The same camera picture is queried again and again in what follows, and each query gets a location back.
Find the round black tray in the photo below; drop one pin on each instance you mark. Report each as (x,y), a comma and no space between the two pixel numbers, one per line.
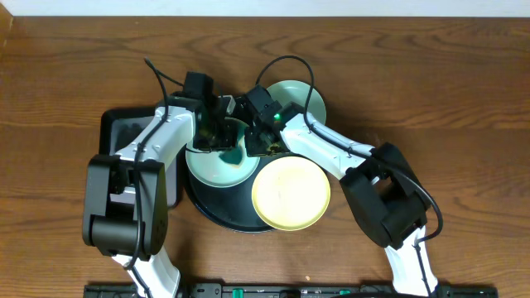
(230,207)

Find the yellow plate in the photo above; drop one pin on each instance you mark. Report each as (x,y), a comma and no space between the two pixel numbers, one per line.
(291,193)

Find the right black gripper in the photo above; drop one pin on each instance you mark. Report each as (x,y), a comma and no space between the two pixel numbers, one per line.
(253,150)

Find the rectangular black tray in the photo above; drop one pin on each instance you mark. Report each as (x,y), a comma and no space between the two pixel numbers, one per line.
(120,126)

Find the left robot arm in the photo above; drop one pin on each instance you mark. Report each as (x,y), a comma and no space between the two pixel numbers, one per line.
(125,203)

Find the mint plate top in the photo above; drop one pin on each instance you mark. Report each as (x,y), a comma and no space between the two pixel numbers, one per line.
(295,91)

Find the mint plate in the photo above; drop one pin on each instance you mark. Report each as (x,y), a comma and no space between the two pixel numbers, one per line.
(295,91)
(207,168)

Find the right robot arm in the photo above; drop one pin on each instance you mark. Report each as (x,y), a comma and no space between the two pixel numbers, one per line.
(387,200)

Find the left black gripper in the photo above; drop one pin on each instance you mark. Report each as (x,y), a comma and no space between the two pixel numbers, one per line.
(232,129)

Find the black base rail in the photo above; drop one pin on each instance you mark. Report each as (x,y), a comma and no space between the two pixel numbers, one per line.
(213,290)

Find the green yellow sponge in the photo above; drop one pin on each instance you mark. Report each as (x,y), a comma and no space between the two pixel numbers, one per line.
(233,157)

